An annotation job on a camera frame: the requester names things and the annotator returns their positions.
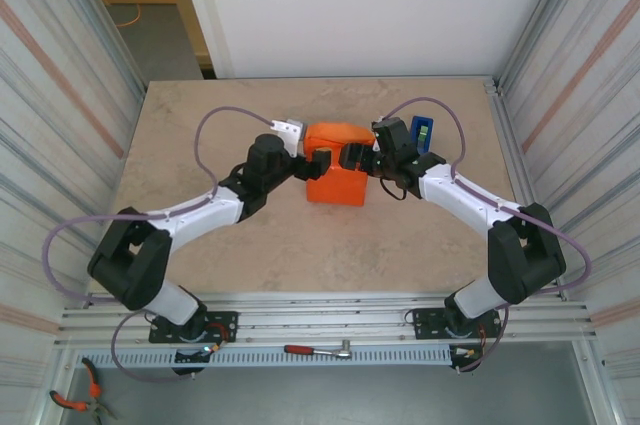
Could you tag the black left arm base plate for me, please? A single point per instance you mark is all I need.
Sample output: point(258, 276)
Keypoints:
point(225, 320)

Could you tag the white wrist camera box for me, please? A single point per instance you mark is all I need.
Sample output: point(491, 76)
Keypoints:
point(290, 132)
point(376, 123)

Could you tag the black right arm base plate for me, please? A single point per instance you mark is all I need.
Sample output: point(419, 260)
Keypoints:
point(425, 317)

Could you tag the aluminium mounting rails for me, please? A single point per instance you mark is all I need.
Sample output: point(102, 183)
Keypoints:
point(325, 317)

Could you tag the blue tape dispenser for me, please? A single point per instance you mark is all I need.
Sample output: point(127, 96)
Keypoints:
point(425, 120)

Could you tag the white door frame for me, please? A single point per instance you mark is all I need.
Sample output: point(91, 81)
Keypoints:
point(200, 5)

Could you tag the orange wrapping paper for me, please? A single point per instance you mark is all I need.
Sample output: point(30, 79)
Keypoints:
point(340, 190)

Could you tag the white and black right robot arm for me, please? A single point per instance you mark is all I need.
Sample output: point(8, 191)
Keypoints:
point(525, 255)

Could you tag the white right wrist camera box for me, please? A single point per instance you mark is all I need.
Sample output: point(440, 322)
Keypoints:
point(376, 123)

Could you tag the green tape roll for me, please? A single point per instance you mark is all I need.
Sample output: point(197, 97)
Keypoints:
point(423, 134)

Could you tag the aluminium side rail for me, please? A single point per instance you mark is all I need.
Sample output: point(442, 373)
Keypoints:
point(505, 125)

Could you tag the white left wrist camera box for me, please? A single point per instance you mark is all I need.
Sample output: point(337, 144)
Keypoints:
point(290, 132)

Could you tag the yellow power connector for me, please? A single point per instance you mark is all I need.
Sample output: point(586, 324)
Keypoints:
point(469, 352)
point(212, 347)

